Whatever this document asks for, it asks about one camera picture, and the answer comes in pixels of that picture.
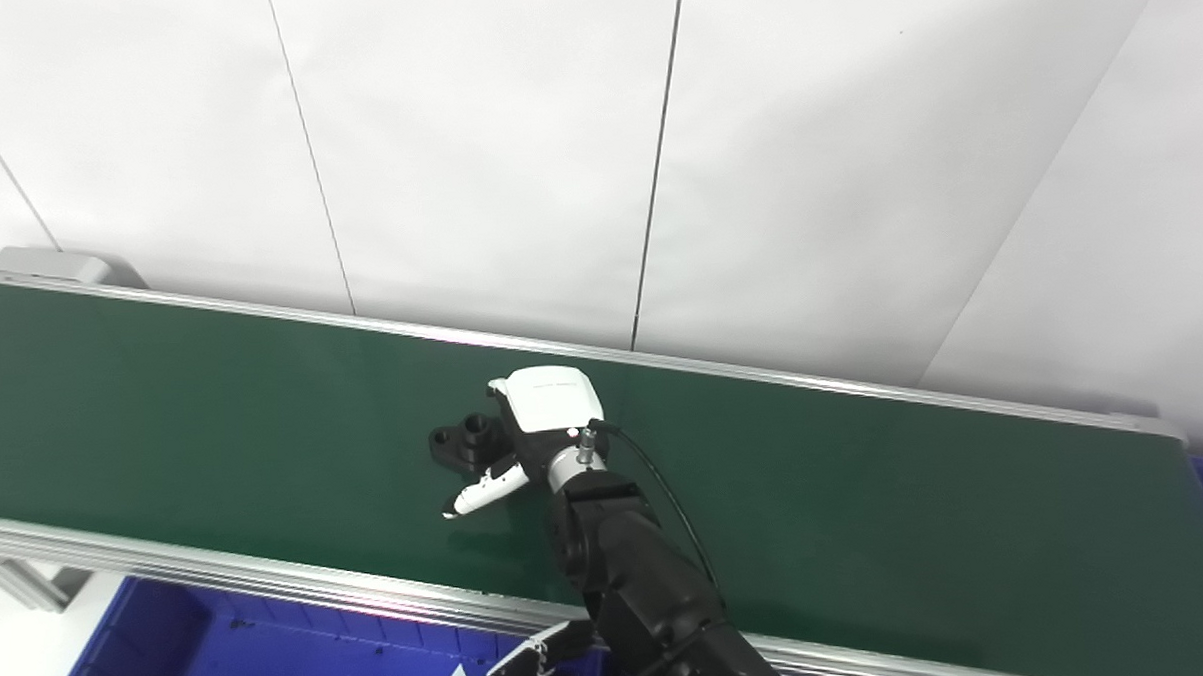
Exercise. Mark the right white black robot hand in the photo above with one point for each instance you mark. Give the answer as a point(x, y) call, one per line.
point(554, 405)

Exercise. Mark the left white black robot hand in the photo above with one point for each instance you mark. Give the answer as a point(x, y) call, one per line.
point(518, 666)

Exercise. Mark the black plastic part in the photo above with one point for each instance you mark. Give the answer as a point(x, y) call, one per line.
point(460, 441)

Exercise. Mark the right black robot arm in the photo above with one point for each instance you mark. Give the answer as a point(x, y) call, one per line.
point(640, 577)

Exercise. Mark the green conveyor belt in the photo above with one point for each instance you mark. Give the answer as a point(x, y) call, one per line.
point(214, 412)

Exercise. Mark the aluminium conveyor support leg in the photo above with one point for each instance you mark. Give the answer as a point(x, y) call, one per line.
point(20, 583)

